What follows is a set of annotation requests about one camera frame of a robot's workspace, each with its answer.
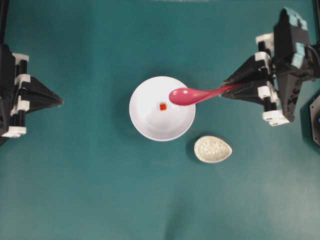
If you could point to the black wrist camera with teal foam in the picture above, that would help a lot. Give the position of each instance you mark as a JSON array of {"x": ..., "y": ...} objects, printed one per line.
[{"x": 291, "y": 36}]

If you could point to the speckled ceramic spoon rest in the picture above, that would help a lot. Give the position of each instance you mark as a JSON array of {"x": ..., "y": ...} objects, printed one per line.
[{"x": 211, "y": 149}]

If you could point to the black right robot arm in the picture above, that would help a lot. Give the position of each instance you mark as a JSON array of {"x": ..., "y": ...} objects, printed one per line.
[{"x": 274, "y": 84}]

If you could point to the pink plastic spoon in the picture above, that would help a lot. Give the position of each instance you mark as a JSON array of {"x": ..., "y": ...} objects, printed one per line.
[{"x": 190, "y": 96}]

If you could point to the white round bowl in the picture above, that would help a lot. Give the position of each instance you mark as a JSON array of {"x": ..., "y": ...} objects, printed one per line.
[{"x": 149, "y": 120}]

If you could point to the small red block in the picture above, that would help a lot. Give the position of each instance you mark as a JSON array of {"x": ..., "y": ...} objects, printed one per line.
[{"x": 162, "y": 106}]

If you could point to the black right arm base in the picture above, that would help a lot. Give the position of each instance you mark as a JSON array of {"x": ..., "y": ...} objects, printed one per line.
[{"x": 310, "y": 122}]

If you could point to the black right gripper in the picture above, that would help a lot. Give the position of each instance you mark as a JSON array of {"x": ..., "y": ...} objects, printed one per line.
[{"x": 256, "y": 90}]

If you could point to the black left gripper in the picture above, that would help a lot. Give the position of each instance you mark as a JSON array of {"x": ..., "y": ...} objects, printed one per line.
[{"x": 13, "y": 78}]

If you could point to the black table frame rail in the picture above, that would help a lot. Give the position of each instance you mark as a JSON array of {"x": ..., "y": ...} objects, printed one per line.
[{"x": 4, "y": 5}]

